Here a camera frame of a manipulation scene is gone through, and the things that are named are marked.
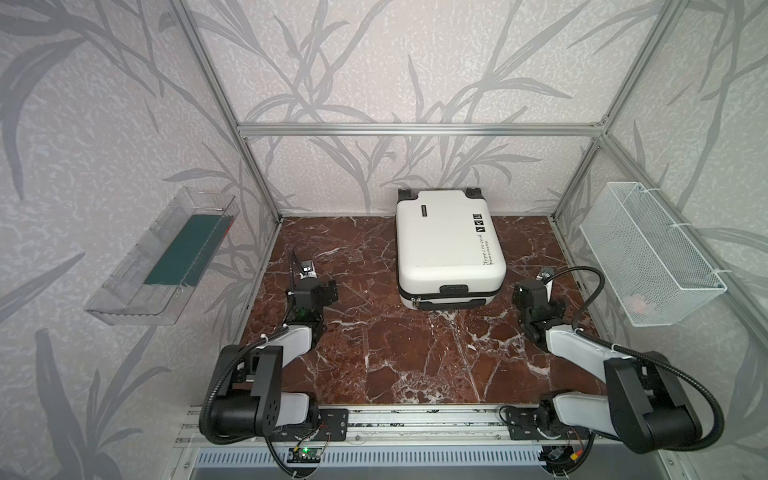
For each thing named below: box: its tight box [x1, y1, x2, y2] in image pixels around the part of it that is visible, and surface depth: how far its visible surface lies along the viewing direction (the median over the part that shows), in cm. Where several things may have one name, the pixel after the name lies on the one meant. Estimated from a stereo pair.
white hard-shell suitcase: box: [395, 188, 507, 311], surface depth 88 cm
